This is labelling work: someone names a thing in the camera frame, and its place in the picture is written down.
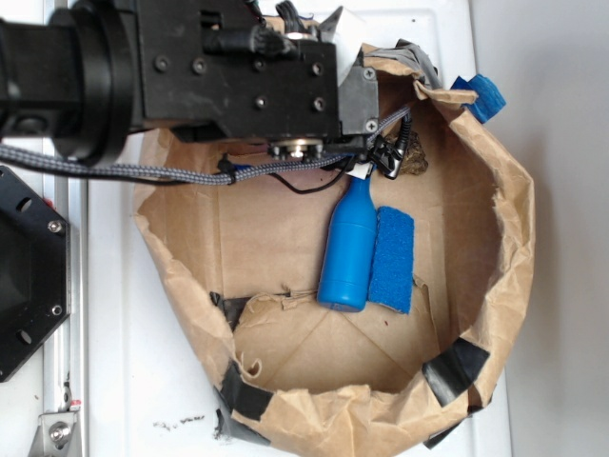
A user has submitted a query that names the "blue sponge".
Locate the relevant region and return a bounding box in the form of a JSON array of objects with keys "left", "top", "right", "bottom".
[{"left": 367, "top": 206, "right": 415, "bottom": 314}]

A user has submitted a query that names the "blue plastic bottle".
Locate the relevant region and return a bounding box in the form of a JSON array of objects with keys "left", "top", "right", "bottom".
[{"left": 317, "top": 178, "right": 377, "bottom": 312}]

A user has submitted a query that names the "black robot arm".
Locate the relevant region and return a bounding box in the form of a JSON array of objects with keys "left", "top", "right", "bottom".
[{"left": 1, "top": 1, "right": 380, "bottom": 166}]

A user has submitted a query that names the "brown rock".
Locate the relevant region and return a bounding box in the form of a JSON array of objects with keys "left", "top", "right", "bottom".
[{"left": 388, "top": 130, "right": 428, "bottom": 180}]

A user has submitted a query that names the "aluminium rail frame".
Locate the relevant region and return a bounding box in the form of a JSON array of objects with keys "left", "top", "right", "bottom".
[{"left": 28, "top": 137, "right": 91, "bottom": 457}]

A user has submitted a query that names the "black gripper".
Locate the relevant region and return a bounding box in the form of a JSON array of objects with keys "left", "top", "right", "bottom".
[{"left": 133, "top": 1, "right": 379, "bottom": 156}]

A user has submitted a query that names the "grey braided cable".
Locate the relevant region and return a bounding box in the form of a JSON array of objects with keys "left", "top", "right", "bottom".
[{"left": 0, "top": 105, "right": 413, "bottom": 187}]

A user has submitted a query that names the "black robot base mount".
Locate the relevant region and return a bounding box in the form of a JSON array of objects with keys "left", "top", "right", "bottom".
[{"left": 1, "top": 166, "right": 69, "bottom": 382}]

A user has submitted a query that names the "blue tape piece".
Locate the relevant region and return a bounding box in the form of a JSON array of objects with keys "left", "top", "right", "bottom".
[{"left": 451, "top": 73, "right": 506, "bottom": 124}]

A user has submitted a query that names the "brown paper bag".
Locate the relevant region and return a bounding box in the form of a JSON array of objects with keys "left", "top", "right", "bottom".
[{"left": 134, "top": 49, "right": 535, "bottom": 456}]

